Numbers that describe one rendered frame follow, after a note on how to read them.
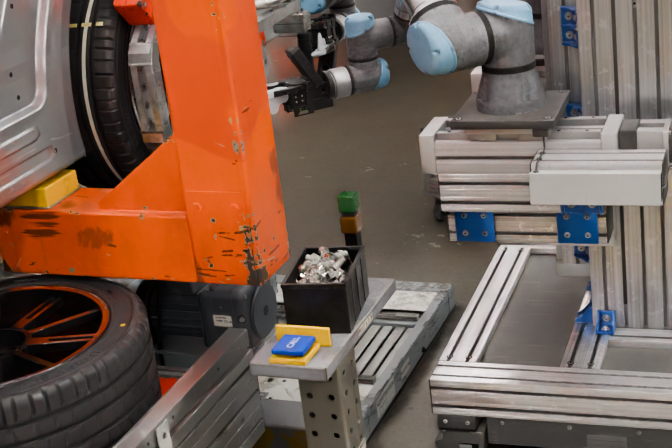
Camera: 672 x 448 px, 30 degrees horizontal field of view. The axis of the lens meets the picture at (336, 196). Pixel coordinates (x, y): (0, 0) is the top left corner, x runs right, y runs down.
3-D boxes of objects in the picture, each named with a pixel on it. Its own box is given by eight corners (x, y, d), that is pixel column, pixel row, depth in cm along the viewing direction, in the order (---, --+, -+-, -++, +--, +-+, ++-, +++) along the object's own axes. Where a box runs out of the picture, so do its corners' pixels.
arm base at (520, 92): (552, 94, 277) (549, 50, 273) (539, 115, 263) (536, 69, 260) (485, 95, 282) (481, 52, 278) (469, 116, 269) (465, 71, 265)
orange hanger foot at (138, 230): (42, 245, 311) (14, 112, 299) (231, 253, 291) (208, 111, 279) (2, 273, 296) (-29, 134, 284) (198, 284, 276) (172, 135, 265)
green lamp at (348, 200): (344, 206, 282) (342, 190, 281) (361, 207, 281) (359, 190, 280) (338, 213, 279) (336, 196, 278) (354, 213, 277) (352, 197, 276)
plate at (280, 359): (284, 344, 259) (284, 340, 259) (320, 347, 256) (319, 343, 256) (269, 363, 252) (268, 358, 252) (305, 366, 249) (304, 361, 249)
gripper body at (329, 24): (300, 23, 338) (316, 13, 348) (304, 54, 341) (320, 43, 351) (327, 22, 335) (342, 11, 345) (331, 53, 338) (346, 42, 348)
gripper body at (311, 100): (292, 118, 304) (337, 107, 308) (288, 84, 301) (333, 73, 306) (281, 111, 311) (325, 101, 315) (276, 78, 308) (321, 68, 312)
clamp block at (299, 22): (281, 29, 335) (278, 9, 333) (312, 28, 331) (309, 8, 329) (273, 34, 330) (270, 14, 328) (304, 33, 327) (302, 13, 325)
